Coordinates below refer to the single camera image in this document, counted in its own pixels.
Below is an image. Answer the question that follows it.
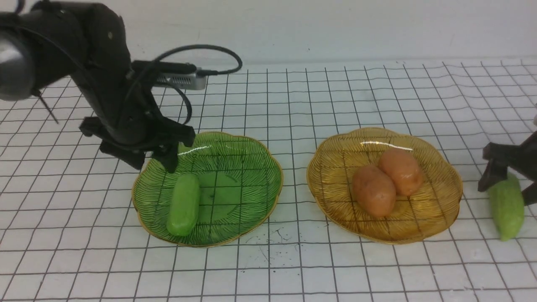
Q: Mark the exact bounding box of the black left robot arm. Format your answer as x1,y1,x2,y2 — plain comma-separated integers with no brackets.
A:
1,0,195,173

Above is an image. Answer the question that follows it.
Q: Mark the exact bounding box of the amber glass plate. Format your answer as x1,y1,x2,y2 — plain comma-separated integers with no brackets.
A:
306,128,463,244

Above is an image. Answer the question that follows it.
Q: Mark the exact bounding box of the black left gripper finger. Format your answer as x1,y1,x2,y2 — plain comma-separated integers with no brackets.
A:
151,143,179,173
99,140,146,170

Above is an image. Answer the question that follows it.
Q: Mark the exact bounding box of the black camera cable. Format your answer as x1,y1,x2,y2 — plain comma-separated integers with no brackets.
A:
122,44,243,126

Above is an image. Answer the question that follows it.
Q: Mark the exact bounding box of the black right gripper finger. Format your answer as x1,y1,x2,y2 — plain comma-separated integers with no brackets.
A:
478,162,508,192
522,182,537,206

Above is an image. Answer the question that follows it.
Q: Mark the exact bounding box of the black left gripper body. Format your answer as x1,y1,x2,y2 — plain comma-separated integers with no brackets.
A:
79,101,196,154

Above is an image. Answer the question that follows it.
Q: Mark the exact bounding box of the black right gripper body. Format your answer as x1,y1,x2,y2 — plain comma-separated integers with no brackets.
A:
482,132,537,182

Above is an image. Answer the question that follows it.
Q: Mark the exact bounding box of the orange potato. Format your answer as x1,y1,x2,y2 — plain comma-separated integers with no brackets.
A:
352,164,397,218
378,148,424,196

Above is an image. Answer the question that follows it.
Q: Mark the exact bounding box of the pointed pale green gourd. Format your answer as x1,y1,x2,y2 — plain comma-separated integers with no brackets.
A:
487,172,525,242

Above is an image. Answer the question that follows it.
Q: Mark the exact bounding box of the green glass plate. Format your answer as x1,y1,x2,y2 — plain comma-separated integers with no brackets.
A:
132,132,284,248

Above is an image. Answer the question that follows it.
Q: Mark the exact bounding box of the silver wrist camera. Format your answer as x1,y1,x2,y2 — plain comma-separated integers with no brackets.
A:
154,73,208,91

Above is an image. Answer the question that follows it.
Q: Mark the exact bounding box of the smooth green cucumber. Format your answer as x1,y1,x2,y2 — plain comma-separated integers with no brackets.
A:
166,174,201,237

